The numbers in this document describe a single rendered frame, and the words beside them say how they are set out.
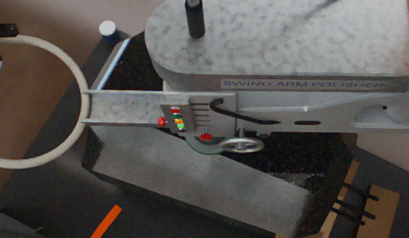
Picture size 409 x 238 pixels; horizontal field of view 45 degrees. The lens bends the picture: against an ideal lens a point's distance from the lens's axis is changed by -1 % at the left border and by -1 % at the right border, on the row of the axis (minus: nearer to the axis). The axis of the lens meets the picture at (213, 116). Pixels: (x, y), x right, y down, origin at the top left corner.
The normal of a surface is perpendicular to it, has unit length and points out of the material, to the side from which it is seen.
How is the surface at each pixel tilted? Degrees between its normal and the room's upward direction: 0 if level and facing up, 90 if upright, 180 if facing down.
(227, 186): 45
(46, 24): 0
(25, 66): 0
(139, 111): 2
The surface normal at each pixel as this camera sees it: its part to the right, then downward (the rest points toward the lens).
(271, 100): -0.11, -0.31
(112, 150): -0.30, 0.40
